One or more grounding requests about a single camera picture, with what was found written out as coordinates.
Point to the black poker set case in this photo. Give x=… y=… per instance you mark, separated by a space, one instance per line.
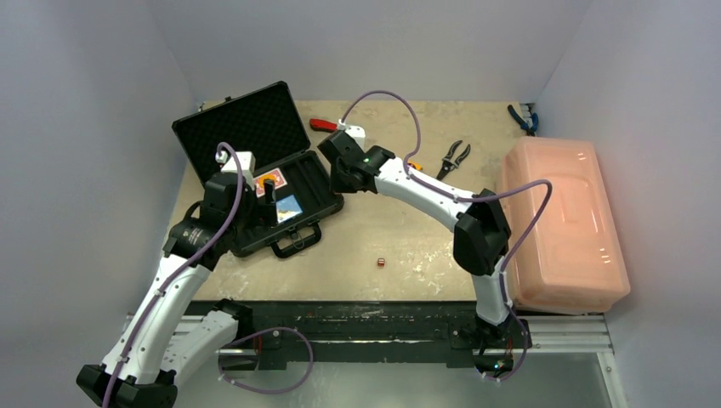
x=266 y=123

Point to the red utility knife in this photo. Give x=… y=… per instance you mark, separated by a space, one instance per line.
x=320 y=125

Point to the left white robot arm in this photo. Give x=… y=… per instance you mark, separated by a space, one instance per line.
x=147 y=367

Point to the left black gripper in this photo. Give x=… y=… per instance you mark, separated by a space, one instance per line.
x=263 y=214

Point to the yellow tape measure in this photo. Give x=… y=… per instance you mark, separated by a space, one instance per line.
x=415 y=166

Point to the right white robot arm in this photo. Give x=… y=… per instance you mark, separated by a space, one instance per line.
x=479 y=227

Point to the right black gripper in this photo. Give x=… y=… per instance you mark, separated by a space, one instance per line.
x=333 y=149

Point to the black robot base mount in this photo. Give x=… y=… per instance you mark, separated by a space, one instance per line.
x=432 y=332

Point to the orange big blind button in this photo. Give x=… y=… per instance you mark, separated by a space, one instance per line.
x=266 y=179

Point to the blue playing card deck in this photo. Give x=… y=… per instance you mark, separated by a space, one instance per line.
x=288 y=208

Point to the black handled pliers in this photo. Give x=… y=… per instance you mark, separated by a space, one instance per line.
x=452 y=161

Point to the red playing card deck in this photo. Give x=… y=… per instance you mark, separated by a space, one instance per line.
x=281 y=181

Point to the pink translucent plastic bin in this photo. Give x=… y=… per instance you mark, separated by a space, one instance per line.
x=571 y=263

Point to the aluminium rail frame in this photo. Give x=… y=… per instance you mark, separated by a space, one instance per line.
x=549 y=334

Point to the blue handled pliers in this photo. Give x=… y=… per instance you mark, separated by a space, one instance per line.
x=528 y=124

